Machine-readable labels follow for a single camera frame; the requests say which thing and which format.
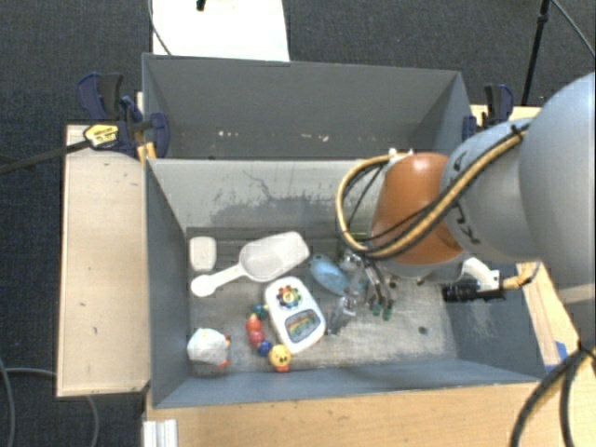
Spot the small white square box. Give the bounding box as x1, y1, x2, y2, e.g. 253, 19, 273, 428
188, 236, 218, 272

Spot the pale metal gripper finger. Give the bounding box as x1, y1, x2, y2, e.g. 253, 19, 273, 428
328, 294, 359, 336
345, 269, 370, 299

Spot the black cylinder on white bracket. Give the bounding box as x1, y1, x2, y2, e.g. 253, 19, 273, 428
440, 256, 508, 305

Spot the pale wood flat board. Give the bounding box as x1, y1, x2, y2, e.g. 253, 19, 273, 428
55, 123, 153, 398

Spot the white plastic scoop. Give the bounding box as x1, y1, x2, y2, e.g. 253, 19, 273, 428
189, 230, 311, 299

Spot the white musical toy with beads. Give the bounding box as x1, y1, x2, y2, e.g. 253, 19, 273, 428
245, 275, 327, 373

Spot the light blue oval thing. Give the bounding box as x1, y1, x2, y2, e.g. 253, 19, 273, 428
308, 253, 351, 296

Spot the grey metal bin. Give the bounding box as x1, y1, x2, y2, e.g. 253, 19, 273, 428
141, 52, 549, 410

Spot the white toy chicken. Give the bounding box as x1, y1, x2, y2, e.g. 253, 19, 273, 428
185, 327, 233, 370

